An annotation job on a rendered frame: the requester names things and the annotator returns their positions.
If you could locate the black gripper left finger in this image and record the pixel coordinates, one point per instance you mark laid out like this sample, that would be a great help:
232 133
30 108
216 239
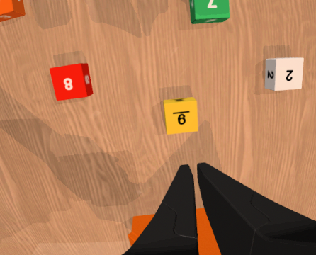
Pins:
173 230

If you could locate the green block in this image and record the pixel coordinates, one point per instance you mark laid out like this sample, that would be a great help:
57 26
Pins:
209 11

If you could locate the yellow block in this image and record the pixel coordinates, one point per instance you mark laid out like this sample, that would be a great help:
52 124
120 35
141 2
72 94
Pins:
180 115

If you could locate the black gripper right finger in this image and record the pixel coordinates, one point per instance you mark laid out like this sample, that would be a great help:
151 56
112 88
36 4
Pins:
245 222

